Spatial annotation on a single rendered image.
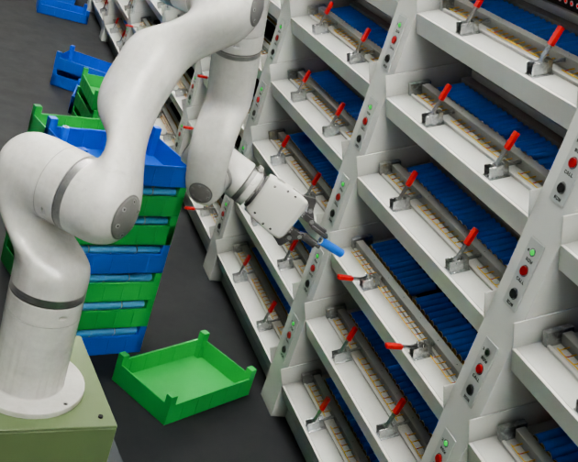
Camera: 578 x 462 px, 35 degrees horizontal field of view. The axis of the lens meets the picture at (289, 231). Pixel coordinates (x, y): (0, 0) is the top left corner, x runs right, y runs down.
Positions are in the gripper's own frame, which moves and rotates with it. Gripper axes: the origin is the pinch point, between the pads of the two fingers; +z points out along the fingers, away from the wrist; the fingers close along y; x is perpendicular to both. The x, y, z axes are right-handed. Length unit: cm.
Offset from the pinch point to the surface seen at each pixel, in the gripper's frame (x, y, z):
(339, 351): -12.4, 19.8, 23.2
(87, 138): -42, 21, -52
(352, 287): -12.5, 6.2, 16.2
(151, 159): -49, 17, -36
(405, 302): 1.4, -0.5, 23.4
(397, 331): 7.2, 4.4, 24.2
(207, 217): -121, 36, -10
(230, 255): -95, 36, 1
